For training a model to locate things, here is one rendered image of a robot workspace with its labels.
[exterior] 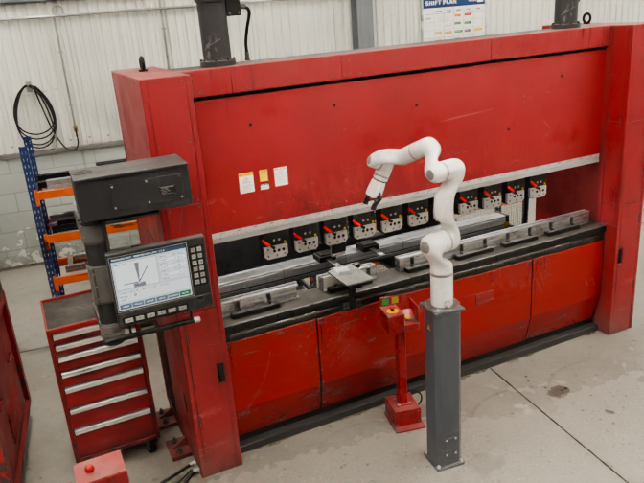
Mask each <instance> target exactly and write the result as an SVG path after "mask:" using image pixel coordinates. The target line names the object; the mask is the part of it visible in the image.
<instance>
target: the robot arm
mask: <svg viewBox="0 0 644 483"><path fill-rule="evenodd" d="M440 153H441V146H440V144H439V143H438V142H437V141H436V140H435V139H434V138H432V137H426V138H423V139H421V140H419V141H416V142H414V143H412V144H410V145H408V146H406V147H404V148H402V149H381V150H378V151H376V152H374V153H372V154H371V155H370V156H369V157H368V158H367V165H368V166H369V167H371V168H373V169H376V170H375V173H374V175H373V178H372V180H371V182H370V184H369V186H368V188H367V189H366V193H365V198H364V200H363V204H366V205H368V202H369V200H370V198H369V197H371V198H373V199H374V202H373V204H372V207H371V210H374V211H376V209H377V206H378V204H379V203H380V202H381V201H382V193H383V190H384V187H385V183H386V182H387V180H388V178H389V176H390V173H391V172H392V169H393V167H394V164H395V165H406V164H409V163H411V162H414V161H416V160H419V159H421V158H423V157H424V158H425V177H426V178H427V179H428V180H429V181H430V182H432V183H440V182H443V183H442V184H441V186H440V187H439V189H438V190H437V192H436V194H435V197H434V216H435V217H436V219H437V220H438V221H440V222H441V229H440V230H439V231H436V232H433V233H430V234H428V235H426V236H424V237H423V238H422V240H421V244H420V249H421V252H422V253H423V255H424V256H425V257H426V258H427V260H428V262H429V265H430V298H429V299H427V300H425V308H426V309H427V310H429V311H434V312H451V311H456V310H458V309H459V307H460V302H459V301H458V300H457V299H455V298H453V266H452V262H451V261H450V260H448V259H443V257H442V255H443V253H446V252H449V251H450V250H453V249H454V248H456V247H457V246H458V245H459V243H460V239H461V238H460V233H459V230H458V227H457V225H456V223H455V220H454V217H453V203H454V197H455V194H456V191H457V189H458V188H459V186H460V184H461V182H462V181H463V178H464V176H465V165H464V163H463V162H462V161H461V160H459V159H456V158H452V159H448V160H444V161H440V162H439V161H438V157H439V155H440ZM376 200H377V201H376Z"/></svg>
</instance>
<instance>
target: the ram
mask: <svg viewBox="0 0 644 483"><path fill-rule="evenodd" d="M606 53H607V49H593V50H585V51H579V52H571V53H563V54H556V55H548V56H540V57H527V58H519V59H511V60H503V61H496V62H488V63H480V64H474V65H466V66H458V67H450V68H443V69H435V70H427V71H420V72H413V73H405V74H398V75H390V76H382V77H374V78H367V79H360V80H345V81H338V82H330V83H322V84H315V85H307V86H300V87H292V88H285V89H277V90H269V91H262V92H254V93H247V94H240V95H232V96H224V97H216V98H209V99H201V100H194V103H195V116H196V123H197V131H198V138H199V145H200V152H201V160H202V167H203V173H204V181H205V188H206V195H207V202H208V210H209V217H210V224H211V231H212V235H213V234H217V233H221V232H226V231H231V230H236V229H240V228H244V227H249V226H254V225H259V224H263V223H268V222H272V221H277V220H282V219H290V218H295V217H300V216H304V215H308V214H313V213H318V212H323V211H328V210H332V209H336V208H341V207H346V206H350V205H355V204H359V203H363V200H364V198H365V193H366V189H367V188H368V186H369V184H370V182H371V180H372V178H373V177H374V176H373V175H374V173H375V170H376V169H373V168H371V167H369V166H368V165H367V158H368V157H369V156H370V155H371V154H372V153H374V152H376V151H378V150H386V149H397V150H399V149H402V148H404V147H406V146H408V145H410V144H412V143H414V142H416V141H419V140H421V139H423V138H426V137H432V138H434V139H435V140H436V141H437V142H438V143H439V144H440V146H441V153H440V155H439V157H438V161H439V162H440V161H444V160H448V159H452V158H456V159H459V160H461V161H462V162H463V163H464V165H465V176H464V178H463V181H462V182H465V181H470V180H475V179H479V178H483V177H488V176H493V175H498V174H503V173H510V172H515V171H520V170H524V169H529V168H534V167H538V166H543V165H547V164H552V163H557V162H562V161H566V160H570V159H575V158H580V157H585V156H590V155H593V154H598V153H599V154H600V139H601V124H602V110H603V96H604V81H605V68H606ZM425 161H426V160H425V158H424V157H423V158H421V159H419V160H416V161H414V162H411V163H409V164H406V165H395V164H394V167H393V169H392V172H391V173H390V176H389V178H388V180H387V182H386V183H385V187H384V190H383V193H382V198H388V197H392V196H400V195H405V194H410V193H415V192H419V191H423V190H428V189H433V188H437V187H440V186H441V184H442V183H443V182H440V183H432V182H430V181H429V180H428V179H427V178H426V176H425ZM595 162H599V158H595V159H591V160H587V161H582V162H578V163H573V164H568V165H563V166H559V167H555V168H550V169H546V170H541V171H536V172H529V173H524V174H519V175H515V176H510V177H505V178H500V179H497V180H492V181H487V182H482V183H478V184H473V185H469V186H465V187H460V188H458V189H457V191H456V193H457V192H462V191H467V190H470V189H475V188H480V187H484V186H489V185H493V184H497V183H502V182H506V181H511V180H516V179H520V178H524V177H529V176H533V175H538V174H543V173H551V172H555V171H559V170H564V169H569V168H573V167H578V166H582V165H586V164H591V163H595ZM283 166H287V176H288V185H284V186H279V187H275V181H274V171H273V168H277V167H283ZM265 169H267V176H268V180H267V181H263V182H260V174H259V171H260V170H265ZM250 172H253V179H254V188H255V192H250V193H245V194H241V189H240V181H239V173H250ZM265 183H268V185H269V189H265V190H261V184H265ZM371 207H372V206H370V207H365V208H360V209H355V210H352V211H347V212H342V213H338V214H333V215H328V216H324V217H320V218H311V219H307V220H302V221H297V222H293V223H289V224H284V225H279V226H275V227H270V228H266V229H261V230H257V231H252V232H247V233H243V234H238V235H234V236H229V237H225V238H220V239H215V240H213V244H217V243H222V242H230V241H234V240H238V239H243V238H248V237H252V236H257V235H261V234H265V233H270V232H275V231H279V230H284V229H289V228H292V227H297V226H302V225H306V224H311V223H315V222H319V221H324V220H328V219H337V218H341V217H346V216H350V215H354V214H359V213H364V212H368V211H373V210H371Z"/></svg>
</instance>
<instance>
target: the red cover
mask: <svg viewBox="0 0 644 483"><path fill-rule="evenodd" d="M609 42H610V25H596V26H587V27H580V28H572V29H560V30H552V31H543V32H534V33H526V34H508V35H500V36H491V37H482V38H473V39H464V40H455V41H447V42H438V43H429V44H420V45H411V46H402V47H394V48H385V49H376V50H367V51H358V52H350V53H341V54H331V55H323V56H314V57H298V58H288V59H279V60H271V61H262V62H253V63H245V64H235V65H229V66H221V67H209V68H200V69H191V70H182V71H176V72H180V73H185V74H189V75H191V82H192V88H193V95H194V98H201V97H209V96H216V95H224V94H232V93H240V92H247V91H255V90H263V89H270V88H278V87H286V86H292V85H300V84H308V83H316V82H323V81H338V80H346V79H353V78H361V77H369V76H376V75H384V74H392V73H399V72H406V71H414V70H422V69H429V68H437V67H445V66H452V65H460V64H468V63H476V62H483V61H491V60H499V59H506V58H521V57H529V56H536V55H544V54H552V53H559V52H567V51H574V50H582V49H589V48H597V47H605V46H609Z"/></svg>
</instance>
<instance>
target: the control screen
mask: <svg viewBox="0 0 644 483"><path fill-rule="evenodd" d="M110 264H111V270H112V275H113V280H114V285H115V290H116V295H117V300H118V305H119V311H125V310H129V309H134V308H138V307H142V306H145V305H150V304H154V303H158V302H162V301H167V300H171V299H174V298H179V297H183V296H187V295H191V294H193V293H192V286H191V279H190V273H189V267H188V260H187V253H186V247H185V244H181V245H177V246H172V247H167V248H162V249H157V250H152V251H148V252H144V253H139V254H134V255H129V256H124V257H120V258H115V259H110ZM138 291H139V296H136V297H132V294H131V293H134V292H138Z"/></svg>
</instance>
